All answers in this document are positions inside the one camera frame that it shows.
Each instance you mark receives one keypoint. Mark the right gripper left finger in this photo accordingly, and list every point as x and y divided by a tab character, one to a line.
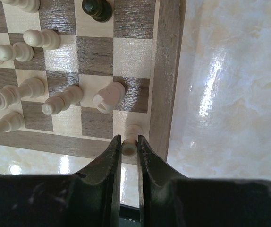
87	198

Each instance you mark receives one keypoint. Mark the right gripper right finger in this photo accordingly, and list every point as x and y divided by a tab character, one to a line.
170	199

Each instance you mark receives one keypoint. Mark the white pawn chess piece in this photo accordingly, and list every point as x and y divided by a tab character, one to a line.
129	145
20	51
47	39

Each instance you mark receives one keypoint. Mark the white rook chess piece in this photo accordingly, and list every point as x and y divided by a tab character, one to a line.
109	97

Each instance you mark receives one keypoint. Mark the white bishop chess piece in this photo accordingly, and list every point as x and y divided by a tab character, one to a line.
61	101

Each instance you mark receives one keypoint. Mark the wooden chess board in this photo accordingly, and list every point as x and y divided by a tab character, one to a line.
138	47

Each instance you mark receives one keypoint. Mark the white queen chess piece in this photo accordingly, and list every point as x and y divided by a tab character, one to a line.
32	87

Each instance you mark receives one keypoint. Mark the dark pawn chess piece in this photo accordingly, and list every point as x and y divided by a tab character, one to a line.
99	10

